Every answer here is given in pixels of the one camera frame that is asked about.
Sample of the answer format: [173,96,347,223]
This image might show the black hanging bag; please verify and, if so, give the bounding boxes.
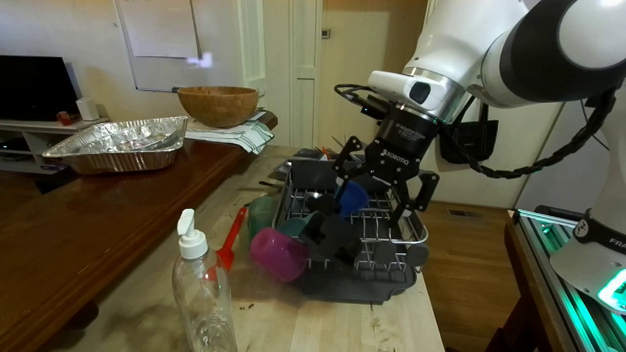
[437,102,500,167]

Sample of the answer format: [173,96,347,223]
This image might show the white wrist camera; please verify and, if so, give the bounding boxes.
[365,67,453,114]

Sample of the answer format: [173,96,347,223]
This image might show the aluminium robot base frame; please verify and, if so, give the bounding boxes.
[504,208,626,352]

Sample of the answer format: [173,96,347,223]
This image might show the magenta plastic cup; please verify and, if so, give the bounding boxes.
[250,227,310,284]

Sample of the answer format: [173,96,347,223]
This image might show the grey dish drying rack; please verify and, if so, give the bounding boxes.
[269,147,431,308]

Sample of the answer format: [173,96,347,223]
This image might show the wooden salad bowl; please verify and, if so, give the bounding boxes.
[175,85,261,130]

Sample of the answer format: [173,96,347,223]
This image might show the red spatula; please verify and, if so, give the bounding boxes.
[214,204,250,272]

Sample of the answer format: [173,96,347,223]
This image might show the aluminium foil baking tray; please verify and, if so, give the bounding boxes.
[40,116,189,177]

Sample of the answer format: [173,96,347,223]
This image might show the clear plastic bottle white cap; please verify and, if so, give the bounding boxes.
[169,208,240,352]

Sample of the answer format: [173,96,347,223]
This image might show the light wood kitchen island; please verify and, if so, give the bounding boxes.
[60,145,447,352]

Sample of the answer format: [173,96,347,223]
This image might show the green plastic cup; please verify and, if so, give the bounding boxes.
[244,194,281,241]

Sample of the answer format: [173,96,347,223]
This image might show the dark wooden dining table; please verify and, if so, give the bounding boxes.
[0,110,279,352]

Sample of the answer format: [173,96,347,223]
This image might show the white door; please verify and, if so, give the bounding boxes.
[285,0,326,151]

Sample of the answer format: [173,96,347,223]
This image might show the green striped dish towel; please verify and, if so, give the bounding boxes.
[183,110,275,157]

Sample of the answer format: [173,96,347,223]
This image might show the black coiled robot cable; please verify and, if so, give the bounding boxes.
[455,91,617,182]

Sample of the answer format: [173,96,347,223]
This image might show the black monitor screen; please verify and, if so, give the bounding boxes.
[0,55,83,124]

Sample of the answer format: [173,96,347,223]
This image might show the white wall board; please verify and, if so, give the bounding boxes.
[115,0,265,94]

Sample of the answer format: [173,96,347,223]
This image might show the white low shelf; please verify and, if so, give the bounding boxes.
[0,116,89,177]

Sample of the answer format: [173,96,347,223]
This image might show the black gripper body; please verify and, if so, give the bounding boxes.
[361,106,445,200]

